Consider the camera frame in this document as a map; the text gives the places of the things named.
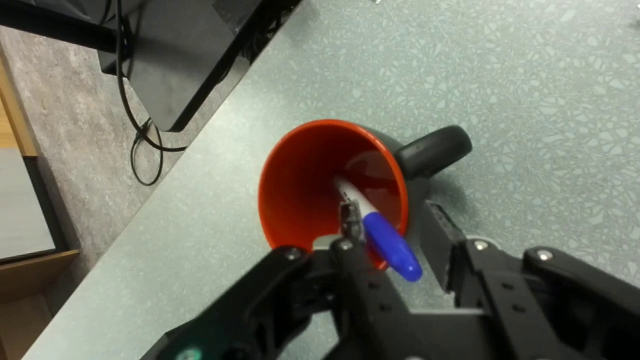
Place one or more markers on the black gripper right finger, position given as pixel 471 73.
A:
pixel 544 304

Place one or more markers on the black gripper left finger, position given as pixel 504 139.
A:
pixel 262 313

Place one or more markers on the white marker blue cap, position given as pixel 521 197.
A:
pixel 381 232

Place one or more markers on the black mug orange inside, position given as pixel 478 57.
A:
pixel 296 195

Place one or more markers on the wooden furniture panel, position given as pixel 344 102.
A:
pixel 32 254

